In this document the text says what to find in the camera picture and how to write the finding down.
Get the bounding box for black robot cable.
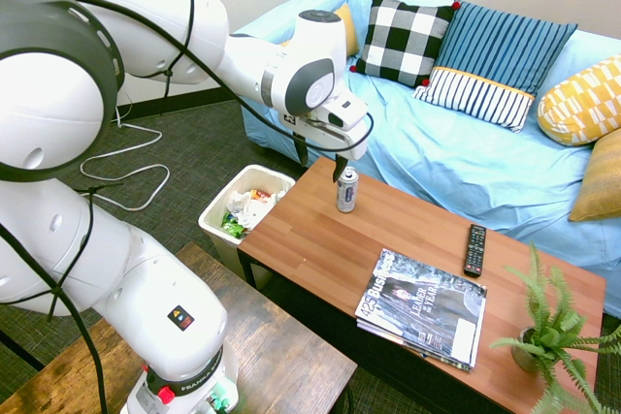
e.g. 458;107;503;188
0;0;376;414

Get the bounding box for yellow pillow behind arm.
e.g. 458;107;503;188
279;1;361;58

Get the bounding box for mustard yellow pillow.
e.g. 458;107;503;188
568;128;621;223

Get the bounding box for stack of magazines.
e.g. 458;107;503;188
354;247;488;367

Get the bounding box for dark rustic wooden table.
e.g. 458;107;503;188
0;240;359;414

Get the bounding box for sofa with blue cover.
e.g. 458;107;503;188
234;0;621;289

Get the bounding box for blue striped pillow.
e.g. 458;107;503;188
411;0;579;135

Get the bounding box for crumpled trash in bin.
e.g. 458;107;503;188
220;188;288;239

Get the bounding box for potted green fern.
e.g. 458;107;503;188
488;240;621;414

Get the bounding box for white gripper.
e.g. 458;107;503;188
282;102;370;184

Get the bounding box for black remote control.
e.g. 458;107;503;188
462;223;488;278

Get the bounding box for black white checkered pillow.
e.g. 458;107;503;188
348;0;461;89

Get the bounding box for magazine under business magazine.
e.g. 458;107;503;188
355;317;474;374

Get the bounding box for white trash bin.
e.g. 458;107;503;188
197;163;298;290

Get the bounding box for yellow white patterned pillow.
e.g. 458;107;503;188
537;53;621;147

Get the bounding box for silver drink can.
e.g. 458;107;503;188
336;166;360;214

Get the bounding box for wooden coffee table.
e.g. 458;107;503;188
236;155;607;414

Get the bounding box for white cable on floor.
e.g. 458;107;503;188
79;106;172;213

